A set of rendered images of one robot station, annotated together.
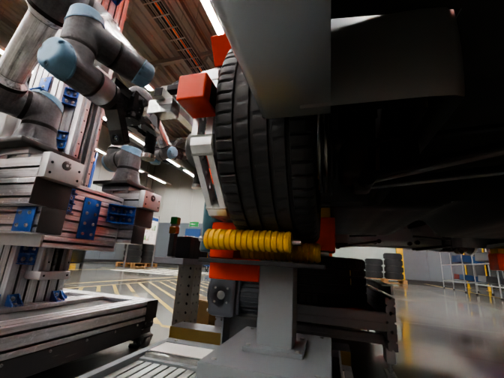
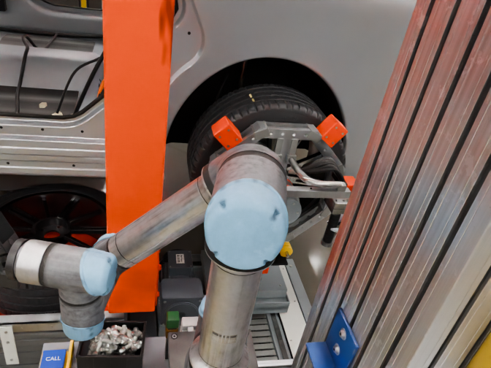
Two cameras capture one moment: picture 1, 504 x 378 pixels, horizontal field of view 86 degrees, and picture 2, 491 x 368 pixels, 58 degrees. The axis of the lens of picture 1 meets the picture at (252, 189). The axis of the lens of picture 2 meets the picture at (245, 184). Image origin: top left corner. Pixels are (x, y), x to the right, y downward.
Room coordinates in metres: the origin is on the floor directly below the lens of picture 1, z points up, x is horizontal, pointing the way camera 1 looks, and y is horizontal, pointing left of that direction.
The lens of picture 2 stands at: (1.82, 1.27, 1.79)
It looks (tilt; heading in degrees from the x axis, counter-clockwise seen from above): 32 degrees down; 237
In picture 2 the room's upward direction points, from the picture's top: 10 degrees clockwise
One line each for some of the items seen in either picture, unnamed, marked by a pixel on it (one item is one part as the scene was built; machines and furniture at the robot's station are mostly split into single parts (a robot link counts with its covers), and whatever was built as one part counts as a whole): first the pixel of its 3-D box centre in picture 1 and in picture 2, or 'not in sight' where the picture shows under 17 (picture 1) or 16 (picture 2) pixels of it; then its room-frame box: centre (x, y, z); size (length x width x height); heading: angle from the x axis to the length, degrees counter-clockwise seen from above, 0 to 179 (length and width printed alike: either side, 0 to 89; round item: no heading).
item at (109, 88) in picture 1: (98, 89); not in sight; (0.60, 0.40, 0.85); 0.08 x 0.05 x 0.08; 73
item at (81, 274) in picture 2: not in sight; (80, 271); (1.74, 0.68, 1.21); 0.11 x 0.08 x 0.09; 148
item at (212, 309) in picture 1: (257, 311); (177, 288); (1.22, -0.06, 0.26); 0.42 x 0.18 x 0.35; 73
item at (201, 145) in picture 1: (236, 147); (273, 186); (0.90, 0.06, 0.85); 0.54 x 0.07 x 0.54; 163
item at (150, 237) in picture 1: (142, 239); not in sight; (9.81, 3.77, 0.98); 1.50 x 0.50 x 1.95; 163
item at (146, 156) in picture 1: (151, 136); (331, 228); (0.81, 0.34, 0.83); 0.04 x 0.04 x 0.16
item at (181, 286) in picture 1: (186, 301); not in sight; (1.65, 0.33, 0.21); 0.10 x 0.10 x 0.42; 73
